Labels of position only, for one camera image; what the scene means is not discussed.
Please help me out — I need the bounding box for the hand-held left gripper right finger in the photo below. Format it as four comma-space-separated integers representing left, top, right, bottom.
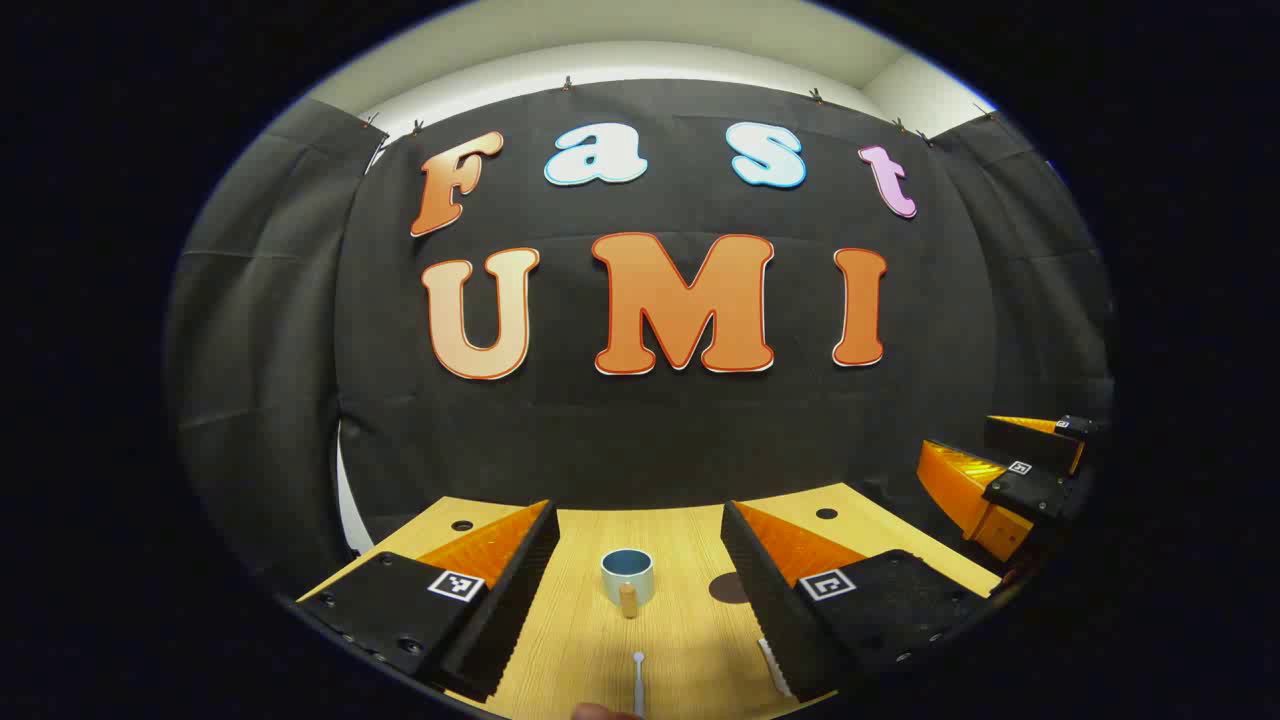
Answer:
720, 500, 993, 701

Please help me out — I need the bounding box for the pale blue cup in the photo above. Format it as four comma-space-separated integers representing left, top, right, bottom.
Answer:
600, 548, 656, 619

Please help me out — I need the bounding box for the wooden desktop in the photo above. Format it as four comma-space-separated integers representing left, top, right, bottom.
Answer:
298, 483, 1004, 720

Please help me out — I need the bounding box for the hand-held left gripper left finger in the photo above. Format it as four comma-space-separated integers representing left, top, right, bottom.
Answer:
298, 499, 561, 703

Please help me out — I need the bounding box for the white toothpaste tube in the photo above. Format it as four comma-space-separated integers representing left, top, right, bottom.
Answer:
757, 638, 796, 698

